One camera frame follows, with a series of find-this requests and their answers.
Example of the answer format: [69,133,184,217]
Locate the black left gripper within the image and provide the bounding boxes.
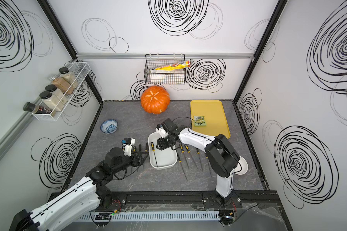
[112,150,149,175]

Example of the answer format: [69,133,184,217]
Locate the white storage box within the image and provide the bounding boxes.
[148,132,178,170]

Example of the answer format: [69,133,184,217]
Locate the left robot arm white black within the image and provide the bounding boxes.
[9,147,148,231]

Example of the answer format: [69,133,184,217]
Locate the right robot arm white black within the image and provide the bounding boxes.
[156,118,248,199]

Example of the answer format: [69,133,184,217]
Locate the green snack packet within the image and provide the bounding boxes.
[194,115,206,127]

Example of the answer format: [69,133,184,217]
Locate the blue patterned ceramic bowl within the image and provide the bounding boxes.
[100,119,118,134]

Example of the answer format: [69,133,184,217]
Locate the orange pumpkin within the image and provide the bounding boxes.
[140,86,171,114]

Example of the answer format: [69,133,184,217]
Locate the yellow plastic tray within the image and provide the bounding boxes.
[190,100,231,138]

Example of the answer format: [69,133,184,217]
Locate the yellow snack package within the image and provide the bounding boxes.
[155,60,191,71]

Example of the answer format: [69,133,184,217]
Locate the spice jar white powder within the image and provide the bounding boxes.
[45,84,67,105]

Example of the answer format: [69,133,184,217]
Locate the spice jar pale powder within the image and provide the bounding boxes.
[39,90,64,112]

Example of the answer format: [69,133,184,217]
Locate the spice jar brown powder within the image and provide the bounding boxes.
[48,75,74,95]

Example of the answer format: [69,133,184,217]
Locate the spice jar beige powder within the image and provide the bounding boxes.
[59,67,78,88]

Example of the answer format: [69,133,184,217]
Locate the small dark sauce bottle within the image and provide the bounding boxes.
[23,102,54,116]

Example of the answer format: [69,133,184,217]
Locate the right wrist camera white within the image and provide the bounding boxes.
[156,124,168,138]

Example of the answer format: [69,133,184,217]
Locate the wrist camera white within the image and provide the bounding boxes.
[121,138,136,157]
[156,124,168,138]

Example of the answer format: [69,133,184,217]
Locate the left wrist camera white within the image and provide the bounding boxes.
[121,138,136,157]

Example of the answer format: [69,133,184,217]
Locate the white slotted cable duct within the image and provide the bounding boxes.
[76,211,220,222]

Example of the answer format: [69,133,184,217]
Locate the black wire wall basket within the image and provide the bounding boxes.
[144,54,187,85]

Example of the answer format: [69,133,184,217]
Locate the clear acrylic wall shelf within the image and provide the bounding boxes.
[27,62,93,126]

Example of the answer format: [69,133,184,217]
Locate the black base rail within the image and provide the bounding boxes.
[96,190,280,212]

